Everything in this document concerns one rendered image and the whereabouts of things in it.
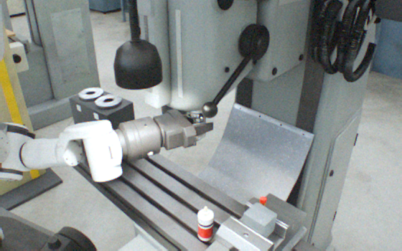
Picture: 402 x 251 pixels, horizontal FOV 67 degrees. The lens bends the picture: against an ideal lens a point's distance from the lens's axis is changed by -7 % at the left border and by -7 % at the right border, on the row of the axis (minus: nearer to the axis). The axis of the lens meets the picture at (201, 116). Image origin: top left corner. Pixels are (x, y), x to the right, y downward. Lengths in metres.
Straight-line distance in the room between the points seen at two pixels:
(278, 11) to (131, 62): 0.36
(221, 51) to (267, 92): 0.50
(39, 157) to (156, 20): 0.41
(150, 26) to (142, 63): 0.14
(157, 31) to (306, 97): 0.57
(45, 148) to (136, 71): 0.39
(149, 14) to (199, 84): 0.16
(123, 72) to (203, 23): 0.18
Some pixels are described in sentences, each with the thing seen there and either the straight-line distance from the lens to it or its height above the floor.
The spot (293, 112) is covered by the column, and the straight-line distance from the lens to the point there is 1.06.
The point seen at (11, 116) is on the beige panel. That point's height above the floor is 0.60.
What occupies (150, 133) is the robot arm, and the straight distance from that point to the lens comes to 0.70.
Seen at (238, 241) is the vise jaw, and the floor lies 1.04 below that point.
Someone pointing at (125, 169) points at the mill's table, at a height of 0.94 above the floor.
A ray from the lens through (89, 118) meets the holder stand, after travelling 1.18.
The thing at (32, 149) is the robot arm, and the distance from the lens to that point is 0.81.
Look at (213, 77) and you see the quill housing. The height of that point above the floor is 1.40.
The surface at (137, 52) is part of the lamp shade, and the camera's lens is 0.46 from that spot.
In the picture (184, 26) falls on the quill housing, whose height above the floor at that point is 1.50.
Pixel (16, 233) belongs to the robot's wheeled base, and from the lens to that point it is 1.59.
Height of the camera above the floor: 1.65
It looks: 30 degrees down
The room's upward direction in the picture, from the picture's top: straight up
